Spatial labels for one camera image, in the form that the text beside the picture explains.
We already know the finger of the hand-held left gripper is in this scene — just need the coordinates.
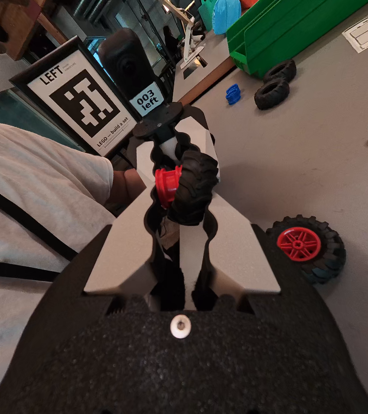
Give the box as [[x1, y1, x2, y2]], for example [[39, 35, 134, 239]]
[[175, 107, 221, 183], [135, 138, 162, 192]]

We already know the blue plastic bag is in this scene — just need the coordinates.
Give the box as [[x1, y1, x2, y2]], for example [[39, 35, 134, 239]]
[[212, 0, 243, 36]]

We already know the red lego wheel rim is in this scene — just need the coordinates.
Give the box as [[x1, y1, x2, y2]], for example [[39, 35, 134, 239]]
[[154, 165, 183, 209]]

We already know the white desk lamp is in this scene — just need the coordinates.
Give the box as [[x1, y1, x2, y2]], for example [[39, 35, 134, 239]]
[[180, 12, 208, 70]]

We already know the black shoulder strap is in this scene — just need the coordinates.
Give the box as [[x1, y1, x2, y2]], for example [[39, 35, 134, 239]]
[[0, 191, 78, 282]]

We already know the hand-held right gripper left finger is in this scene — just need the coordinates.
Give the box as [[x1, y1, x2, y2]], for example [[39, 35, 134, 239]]
[[83, 185, 168, 311]]

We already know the person in white shirt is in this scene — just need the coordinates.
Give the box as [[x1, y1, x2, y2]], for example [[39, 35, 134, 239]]
[[0, 122, 117, 401]]

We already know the person's left forearm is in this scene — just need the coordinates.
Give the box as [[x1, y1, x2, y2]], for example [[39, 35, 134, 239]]
[[106, 168, 148, 207]]

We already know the blue lego wheel rim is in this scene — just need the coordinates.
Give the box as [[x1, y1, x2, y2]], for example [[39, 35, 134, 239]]
[[225, 83, 241, 105]]

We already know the large green plastic bin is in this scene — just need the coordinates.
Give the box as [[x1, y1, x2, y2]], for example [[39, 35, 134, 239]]
[[226, 0, 368, 80]]

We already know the black lego tire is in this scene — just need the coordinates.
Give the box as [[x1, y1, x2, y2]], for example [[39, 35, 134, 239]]
[[263, 60, 297, 83], [167, 150, 220, 227], [254, 79, 291, 111]]

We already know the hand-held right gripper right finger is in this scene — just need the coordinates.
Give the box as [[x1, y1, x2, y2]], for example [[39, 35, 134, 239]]
[[200, 191, 282, 311]]

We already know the small green plastic bin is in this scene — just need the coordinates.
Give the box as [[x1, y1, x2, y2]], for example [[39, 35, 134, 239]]
[[200, 0, 219, 32]]

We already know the lego wheel with red rim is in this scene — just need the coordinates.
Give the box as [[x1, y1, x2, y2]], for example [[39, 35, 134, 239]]
[[265, 215, 346, 285]]

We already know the wooden shelf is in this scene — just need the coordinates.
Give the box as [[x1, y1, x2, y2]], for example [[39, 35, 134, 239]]
[[0, 0, 69, 62]]

